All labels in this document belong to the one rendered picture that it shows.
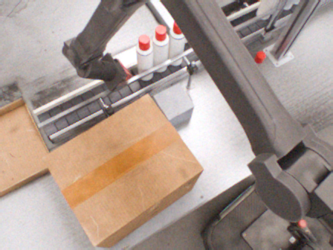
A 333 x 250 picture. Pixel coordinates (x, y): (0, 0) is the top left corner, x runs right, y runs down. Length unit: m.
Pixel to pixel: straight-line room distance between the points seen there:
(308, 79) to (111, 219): 0.88
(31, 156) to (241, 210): 1.02
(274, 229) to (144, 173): 1.05
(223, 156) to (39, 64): 0.73
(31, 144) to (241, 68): 0.85
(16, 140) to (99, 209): 0.50
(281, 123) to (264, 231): 1.27
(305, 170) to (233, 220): 1.24
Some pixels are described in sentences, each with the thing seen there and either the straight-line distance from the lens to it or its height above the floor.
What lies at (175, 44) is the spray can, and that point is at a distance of 1.06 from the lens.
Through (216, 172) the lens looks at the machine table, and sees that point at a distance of 1.10.
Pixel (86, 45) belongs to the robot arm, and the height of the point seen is 1.22.
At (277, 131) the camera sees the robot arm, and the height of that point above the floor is 1.48.
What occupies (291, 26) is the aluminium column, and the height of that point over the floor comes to 1.00.
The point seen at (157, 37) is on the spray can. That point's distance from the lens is 1.01.
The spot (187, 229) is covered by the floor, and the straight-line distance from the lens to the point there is 1.90.
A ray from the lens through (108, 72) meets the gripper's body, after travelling 0.98.
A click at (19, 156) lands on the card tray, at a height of 0.83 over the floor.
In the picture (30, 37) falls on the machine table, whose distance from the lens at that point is 1.38.
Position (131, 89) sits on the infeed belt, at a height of 0.88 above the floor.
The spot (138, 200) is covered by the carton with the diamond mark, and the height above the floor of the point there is 1.12.
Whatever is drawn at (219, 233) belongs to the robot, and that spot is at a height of 0.24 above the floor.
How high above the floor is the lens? 1.89
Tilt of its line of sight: 68 degrees down
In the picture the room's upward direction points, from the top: 6 degrees clockwise
